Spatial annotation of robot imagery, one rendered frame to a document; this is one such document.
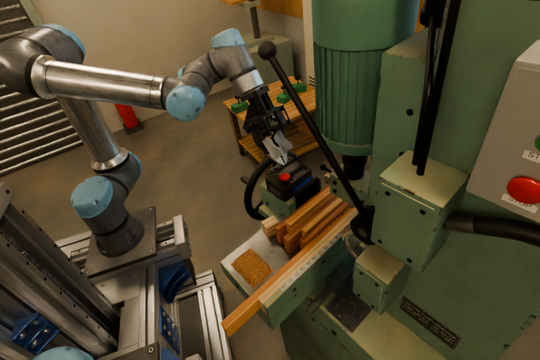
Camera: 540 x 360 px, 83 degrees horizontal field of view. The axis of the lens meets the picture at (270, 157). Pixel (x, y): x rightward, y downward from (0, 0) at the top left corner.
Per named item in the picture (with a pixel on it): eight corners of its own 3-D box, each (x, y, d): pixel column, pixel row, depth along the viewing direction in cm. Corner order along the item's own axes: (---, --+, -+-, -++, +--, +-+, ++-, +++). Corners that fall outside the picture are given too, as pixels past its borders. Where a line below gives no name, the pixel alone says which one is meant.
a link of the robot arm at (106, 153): (100, 204, 102) (-12, 39, 68) (119, 174, 114) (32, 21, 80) (132, 203, 101) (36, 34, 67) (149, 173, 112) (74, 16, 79)
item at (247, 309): (380, 187, 95) (381, 177, 92) (386, 190, 93) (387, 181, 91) (224, 330, 67) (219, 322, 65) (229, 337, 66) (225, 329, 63)
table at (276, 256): (335, 156, 119) (335, 144, 115) (409, 193, 99) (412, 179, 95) (205, 254, 91) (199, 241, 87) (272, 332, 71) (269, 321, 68)
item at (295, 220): (329, 204, 92) (329, 186, 87) (333, 207, 91) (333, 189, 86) (288, 239, 84) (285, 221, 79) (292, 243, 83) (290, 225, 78)
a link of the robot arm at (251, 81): (226, 85, 78) (251, 73, 81) (234, 101, 79) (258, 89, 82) (238, 77, 71) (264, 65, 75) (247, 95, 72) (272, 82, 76)
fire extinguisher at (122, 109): (140, 121, 340) (116, 71, 303) (145, 128, 327) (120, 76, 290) (124, 128, 333) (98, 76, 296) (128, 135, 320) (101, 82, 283)
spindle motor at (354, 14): (348, 106, 78) (353, -35, 59) (413, 129, 67) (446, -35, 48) (300, 137, 70) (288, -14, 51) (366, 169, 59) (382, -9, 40)
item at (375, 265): (376, 264, 68) (382, 231, 61) (406, 285, 64) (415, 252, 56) (350, 293, 64) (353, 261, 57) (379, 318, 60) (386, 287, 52)
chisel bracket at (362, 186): (345, 182, 86) (345, 160, 81) (390, 207, 77) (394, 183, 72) (328, 197, 83) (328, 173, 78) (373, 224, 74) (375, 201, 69)
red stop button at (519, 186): (505, 190, 32) (515, 169, 30) (539, 205, 30) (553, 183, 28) (501, 196, 31) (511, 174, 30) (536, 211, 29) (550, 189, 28)
